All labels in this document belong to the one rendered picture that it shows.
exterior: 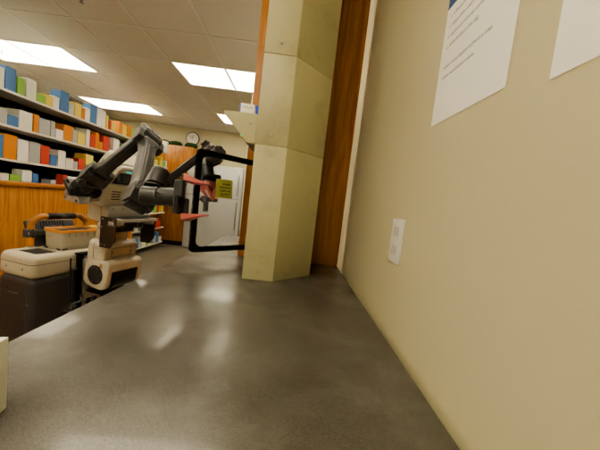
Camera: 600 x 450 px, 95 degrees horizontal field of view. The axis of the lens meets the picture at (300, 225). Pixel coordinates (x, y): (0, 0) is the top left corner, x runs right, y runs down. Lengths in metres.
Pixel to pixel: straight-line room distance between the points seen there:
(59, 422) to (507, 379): 0.53
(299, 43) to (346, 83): 0.43
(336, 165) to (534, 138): 1.01
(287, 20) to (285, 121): 0.33
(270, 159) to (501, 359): 0.80
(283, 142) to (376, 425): 0.81
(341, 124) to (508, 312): 1.12
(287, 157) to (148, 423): 0.78
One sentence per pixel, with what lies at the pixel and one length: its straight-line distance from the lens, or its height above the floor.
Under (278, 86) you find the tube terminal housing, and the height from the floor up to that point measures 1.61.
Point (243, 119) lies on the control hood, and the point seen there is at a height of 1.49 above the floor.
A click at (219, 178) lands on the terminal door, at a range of 1.16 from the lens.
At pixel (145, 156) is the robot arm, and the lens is 1.18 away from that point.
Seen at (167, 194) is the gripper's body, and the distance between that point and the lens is 0.92.
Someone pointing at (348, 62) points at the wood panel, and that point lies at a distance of 1.50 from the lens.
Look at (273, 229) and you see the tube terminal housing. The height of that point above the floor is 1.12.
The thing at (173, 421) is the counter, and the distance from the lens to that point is 0.45.
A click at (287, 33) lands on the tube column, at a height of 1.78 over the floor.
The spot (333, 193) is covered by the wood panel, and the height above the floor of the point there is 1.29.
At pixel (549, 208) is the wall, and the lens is 0.40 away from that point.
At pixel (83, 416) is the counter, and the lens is 0.49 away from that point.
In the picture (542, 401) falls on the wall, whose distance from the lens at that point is 0.42.
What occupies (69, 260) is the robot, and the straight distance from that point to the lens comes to 2.01.
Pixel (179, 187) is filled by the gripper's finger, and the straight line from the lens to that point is 0.91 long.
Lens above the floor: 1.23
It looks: 5 degrees down
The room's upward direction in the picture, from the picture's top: 7 degrees clockwise
